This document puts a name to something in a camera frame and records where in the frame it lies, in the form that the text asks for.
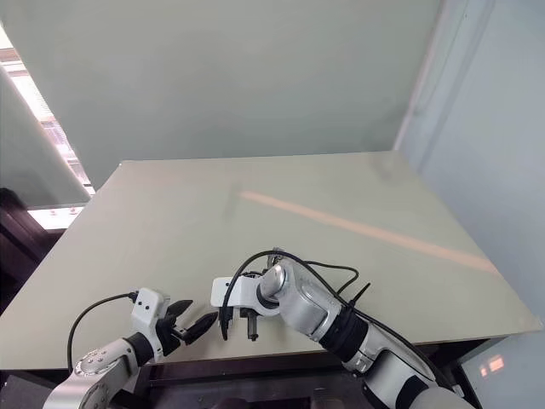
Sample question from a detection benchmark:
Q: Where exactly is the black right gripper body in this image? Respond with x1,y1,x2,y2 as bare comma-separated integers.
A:
232,305,262,320

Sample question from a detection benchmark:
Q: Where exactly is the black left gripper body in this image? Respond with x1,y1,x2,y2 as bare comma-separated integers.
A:
154,313,191,357

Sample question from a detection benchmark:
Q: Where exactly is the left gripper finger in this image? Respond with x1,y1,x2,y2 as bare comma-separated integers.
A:
183,311,221,346
164,299,195,320

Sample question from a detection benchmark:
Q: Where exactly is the dark wooden cabinet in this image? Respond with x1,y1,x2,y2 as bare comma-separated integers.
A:
0,186,57,319

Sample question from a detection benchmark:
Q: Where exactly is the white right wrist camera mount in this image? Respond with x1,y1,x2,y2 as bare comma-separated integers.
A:
211,275,267,319

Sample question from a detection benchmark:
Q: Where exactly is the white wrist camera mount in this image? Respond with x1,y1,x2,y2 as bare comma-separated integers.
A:
129,287,172,357
211,275,267,319

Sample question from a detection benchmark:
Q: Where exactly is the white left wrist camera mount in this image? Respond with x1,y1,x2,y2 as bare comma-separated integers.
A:
129,287,172,357

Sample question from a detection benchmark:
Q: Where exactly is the black table frame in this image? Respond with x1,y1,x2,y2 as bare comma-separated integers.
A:
0,331,545,409

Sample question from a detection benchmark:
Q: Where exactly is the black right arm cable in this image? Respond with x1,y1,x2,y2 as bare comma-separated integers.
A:
218,251,440,384

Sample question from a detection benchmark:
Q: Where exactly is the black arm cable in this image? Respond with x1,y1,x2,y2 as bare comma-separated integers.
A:
66,291,138,372
218,251,440,384

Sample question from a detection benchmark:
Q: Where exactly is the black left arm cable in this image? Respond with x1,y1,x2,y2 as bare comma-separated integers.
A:
66,291,138,372

